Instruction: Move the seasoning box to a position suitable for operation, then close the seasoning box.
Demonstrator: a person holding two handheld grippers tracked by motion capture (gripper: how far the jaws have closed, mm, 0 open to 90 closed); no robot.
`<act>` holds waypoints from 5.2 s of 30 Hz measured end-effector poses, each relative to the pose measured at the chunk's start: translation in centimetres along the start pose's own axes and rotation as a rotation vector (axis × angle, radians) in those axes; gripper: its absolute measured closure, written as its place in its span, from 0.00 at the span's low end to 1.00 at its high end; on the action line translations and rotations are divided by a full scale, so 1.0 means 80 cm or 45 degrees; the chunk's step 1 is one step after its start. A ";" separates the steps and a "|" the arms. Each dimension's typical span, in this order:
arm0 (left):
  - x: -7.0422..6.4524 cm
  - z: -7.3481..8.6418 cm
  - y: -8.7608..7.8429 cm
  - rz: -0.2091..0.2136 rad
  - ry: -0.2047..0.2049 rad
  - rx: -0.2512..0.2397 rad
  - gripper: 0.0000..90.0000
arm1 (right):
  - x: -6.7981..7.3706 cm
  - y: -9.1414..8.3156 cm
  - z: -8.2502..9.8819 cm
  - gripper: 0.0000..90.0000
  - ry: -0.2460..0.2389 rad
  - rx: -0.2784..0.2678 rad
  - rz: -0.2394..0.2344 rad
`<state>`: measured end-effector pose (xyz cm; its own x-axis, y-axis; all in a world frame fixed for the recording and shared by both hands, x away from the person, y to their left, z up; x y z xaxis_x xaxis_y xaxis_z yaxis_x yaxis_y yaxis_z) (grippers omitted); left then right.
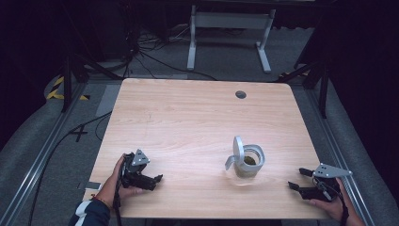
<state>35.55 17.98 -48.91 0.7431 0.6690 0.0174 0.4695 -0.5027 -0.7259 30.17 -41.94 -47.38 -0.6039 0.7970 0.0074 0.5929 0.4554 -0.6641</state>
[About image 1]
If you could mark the white metal desk frame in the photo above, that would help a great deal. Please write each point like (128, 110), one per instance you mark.
(230, 22)

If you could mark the aluminium floor rail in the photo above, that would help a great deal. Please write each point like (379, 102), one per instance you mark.
(37, 163)
(338, 147)

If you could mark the yellow and black floor tape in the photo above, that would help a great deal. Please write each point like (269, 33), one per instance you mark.
(55, 92)

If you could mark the black metal stand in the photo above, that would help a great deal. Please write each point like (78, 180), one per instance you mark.
(67, 81)
(323, 91)

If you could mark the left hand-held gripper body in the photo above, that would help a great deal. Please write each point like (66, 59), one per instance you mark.
(135, 169)

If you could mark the person's left hand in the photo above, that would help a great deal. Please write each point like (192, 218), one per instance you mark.
(109, 188)

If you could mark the dark green jar contents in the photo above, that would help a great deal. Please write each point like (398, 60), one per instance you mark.
(250, 160)

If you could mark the person's right hand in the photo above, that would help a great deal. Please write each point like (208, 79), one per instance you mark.
(335, 205)

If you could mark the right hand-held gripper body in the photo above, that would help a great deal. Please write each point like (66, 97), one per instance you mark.
(326, 185)

